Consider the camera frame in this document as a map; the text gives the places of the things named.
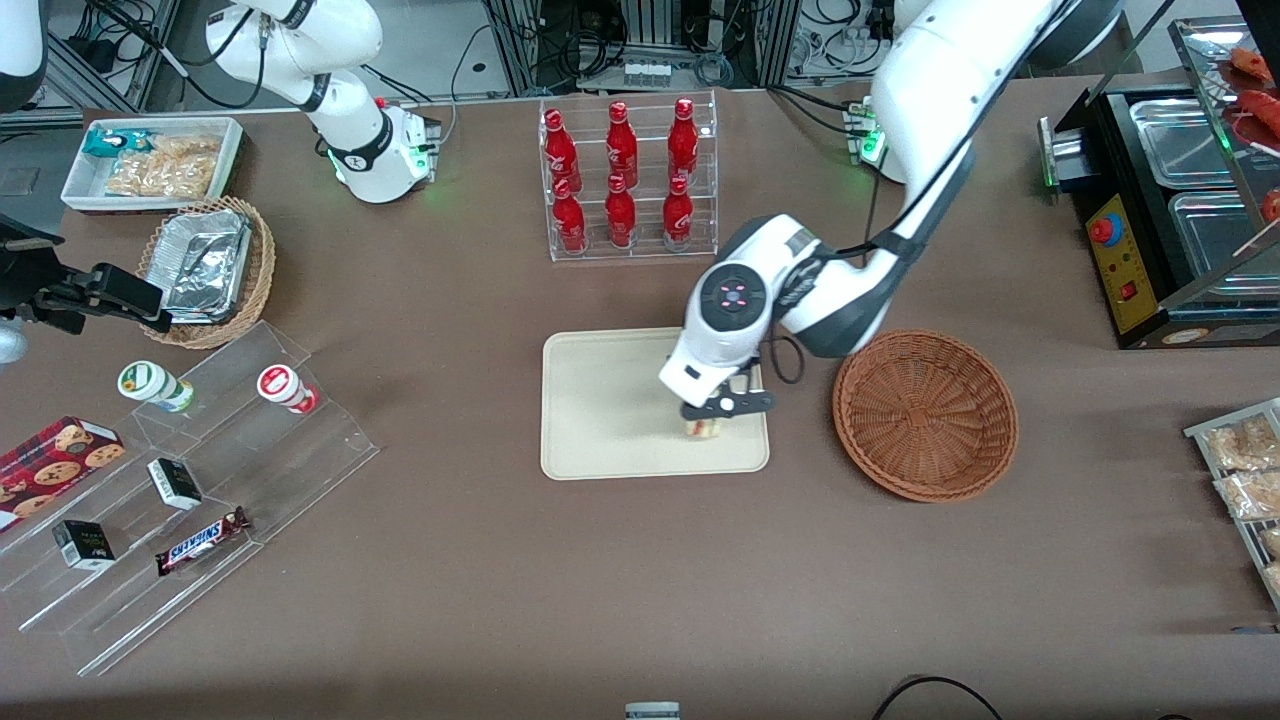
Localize grey snack tray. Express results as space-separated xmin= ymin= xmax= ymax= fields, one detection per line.
xmin=1184 ymin=397 xmax=1280 ymax=612

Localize beige plastic tray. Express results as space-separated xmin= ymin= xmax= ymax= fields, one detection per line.
xmin=540 ymin=323 xmax=771 ymax=482

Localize black floor cable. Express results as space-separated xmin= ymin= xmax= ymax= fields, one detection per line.
xmin=871 ymin=676 xmax=1004 ymax=720

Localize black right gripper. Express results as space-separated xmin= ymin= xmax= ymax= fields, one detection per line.
xmin=14 ymin=262 xmax=174 ymax=336

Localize red cookie box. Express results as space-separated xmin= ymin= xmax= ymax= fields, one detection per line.
xmin=0 ymin=416 xmax=127 ymax=533

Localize teal snack packet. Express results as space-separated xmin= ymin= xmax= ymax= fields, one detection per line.
xmin=82 ymin=128 xmax=157 ymax=159

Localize green label yogurt cup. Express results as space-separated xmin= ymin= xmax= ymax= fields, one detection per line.
xmin=117 ymin=360 xmax=195 ymax=414

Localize snickers chocolate bar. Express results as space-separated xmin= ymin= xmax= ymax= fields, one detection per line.
xmin=154 ymin=506 xmax=252 ymax=577

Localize clear acrylic bottle rack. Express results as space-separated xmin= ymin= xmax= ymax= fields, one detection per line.
xmin=538 ymin=89 xmax=719 ymax=264

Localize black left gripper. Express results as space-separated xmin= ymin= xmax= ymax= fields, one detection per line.
xmin=681 ymin=392 xmax=778 ymax=423

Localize red label yogurt cup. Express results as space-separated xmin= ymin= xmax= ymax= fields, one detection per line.
xmin=256 ymin=364 xmax=320 ymax=415

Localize black food warmer appliance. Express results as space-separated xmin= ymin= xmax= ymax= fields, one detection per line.
xmin=1037 ymin=15 xmax=1280 ymax=351

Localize aluminium foil trays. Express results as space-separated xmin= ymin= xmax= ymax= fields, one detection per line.
xmin=158 ymin=209 xmax=253 ymax=324

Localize red sausages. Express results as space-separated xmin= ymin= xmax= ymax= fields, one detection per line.
xmin=1222 ymin=44 xmax=1280 ymax=151

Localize aluminium frame rack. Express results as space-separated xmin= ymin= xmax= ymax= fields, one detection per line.
xmin=480 ymin=0 xmax=803 ymax=93

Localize white plastic bin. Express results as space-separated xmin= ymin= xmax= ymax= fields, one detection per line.
xmin=61 ymin=116 xmax=245 ymax=214

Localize red cola bottle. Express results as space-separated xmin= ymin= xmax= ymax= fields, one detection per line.
xmin=551 ymin=178 xmax=588 ymax=255
xmin=605 ymin=101 xmax=639 ymax=189
xmin=667 ymin=97 xmax=700 ymax=187
xmin=662 ymin=176 xmax=696 ymax=254
xmin=604 ymin=173 xmax=638 ymax=250
xmin=542 ymin=108 xmax=583 ymax=194

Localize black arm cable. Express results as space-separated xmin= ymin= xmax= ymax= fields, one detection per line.
xmin=764 ymin=0 xmax=1077 ymax=387

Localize clear acrylic stepped shelf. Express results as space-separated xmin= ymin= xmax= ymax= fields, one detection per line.
xmin=0 ymin=320 xmax=382 ymax=679

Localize light wicker basket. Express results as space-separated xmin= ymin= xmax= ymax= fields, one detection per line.
xmin=137 ymin=195 xmax=277 ymax=350

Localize steel warmer pan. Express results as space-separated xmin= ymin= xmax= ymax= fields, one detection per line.
xmin=1167 ymin=189 xmax=1280 ymax=302
xmin=1128 ymin=96 xmax=1239 ymax=189

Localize clear bag of crackers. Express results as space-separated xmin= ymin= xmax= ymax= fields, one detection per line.
xmin=104 ymin=134 xmax=222 ymax=199

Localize small black box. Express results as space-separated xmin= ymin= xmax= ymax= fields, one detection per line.
xmin=147 ymin=457 xmax=204 ymax=512
xmin=52 ymin=519 xmax=117 ymax=572

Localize brown wicker basket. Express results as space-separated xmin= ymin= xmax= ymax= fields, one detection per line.
xmin=832 ymin=329 xmax=1020 ymax=504

